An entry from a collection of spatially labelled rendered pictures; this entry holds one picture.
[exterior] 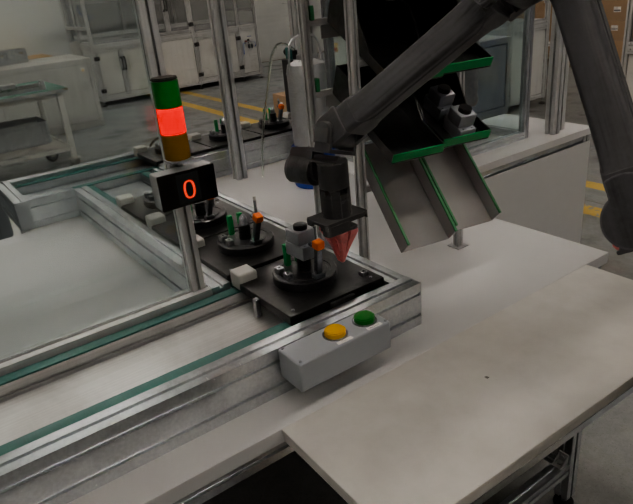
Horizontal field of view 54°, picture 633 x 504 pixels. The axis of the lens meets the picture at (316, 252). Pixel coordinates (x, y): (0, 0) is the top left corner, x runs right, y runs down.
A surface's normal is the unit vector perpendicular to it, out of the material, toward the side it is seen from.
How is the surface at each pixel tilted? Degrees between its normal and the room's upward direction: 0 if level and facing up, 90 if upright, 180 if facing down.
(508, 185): 90
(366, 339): 90
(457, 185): 45
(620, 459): 0
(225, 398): 90
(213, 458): 0
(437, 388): 0
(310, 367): 90
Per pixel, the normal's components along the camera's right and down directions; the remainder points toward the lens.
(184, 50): 0.58, 0.29
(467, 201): 0.25, -0.40
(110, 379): -0.08, -0.91
